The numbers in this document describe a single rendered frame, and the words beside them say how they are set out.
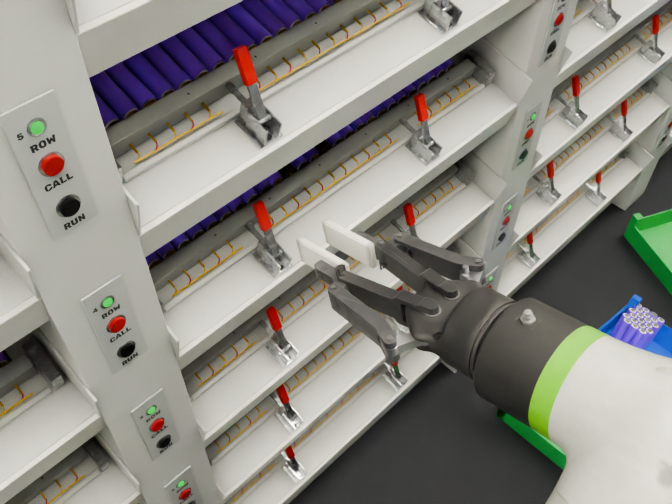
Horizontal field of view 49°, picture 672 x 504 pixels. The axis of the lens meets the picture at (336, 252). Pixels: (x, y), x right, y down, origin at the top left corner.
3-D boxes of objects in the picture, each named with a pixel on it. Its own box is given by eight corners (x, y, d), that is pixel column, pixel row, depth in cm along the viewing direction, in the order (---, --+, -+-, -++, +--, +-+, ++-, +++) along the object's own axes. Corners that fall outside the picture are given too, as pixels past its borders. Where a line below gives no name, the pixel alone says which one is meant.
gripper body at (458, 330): (472, 405, 62) (392, 353, 68) (533, 345, 66) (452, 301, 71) (467, 345, 57) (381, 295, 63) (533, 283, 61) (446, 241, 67)
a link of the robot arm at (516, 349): (600, 295, 56) (527, 369, 52) (592, 392, 64) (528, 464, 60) (533, 264, 60) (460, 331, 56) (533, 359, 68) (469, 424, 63)
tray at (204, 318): (506, 123, 110) (533, 80, 102) (177, 373, 83) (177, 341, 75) (412, 38, 115) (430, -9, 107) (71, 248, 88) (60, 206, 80)
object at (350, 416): (456, 343, 157) (479, 317, 145) (233, 549, 129) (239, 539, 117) (389, 275, 161) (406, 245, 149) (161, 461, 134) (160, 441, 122)
